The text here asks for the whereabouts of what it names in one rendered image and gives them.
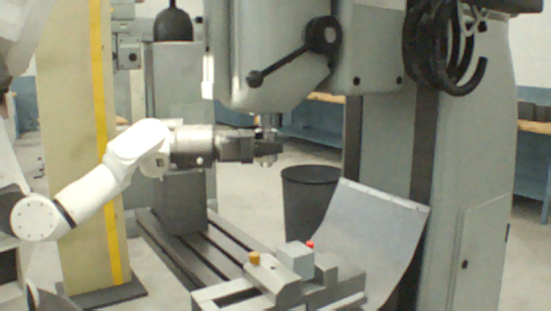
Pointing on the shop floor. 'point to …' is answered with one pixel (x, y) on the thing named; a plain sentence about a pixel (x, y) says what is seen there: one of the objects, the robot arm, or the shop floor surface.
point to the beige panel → (83, 148)
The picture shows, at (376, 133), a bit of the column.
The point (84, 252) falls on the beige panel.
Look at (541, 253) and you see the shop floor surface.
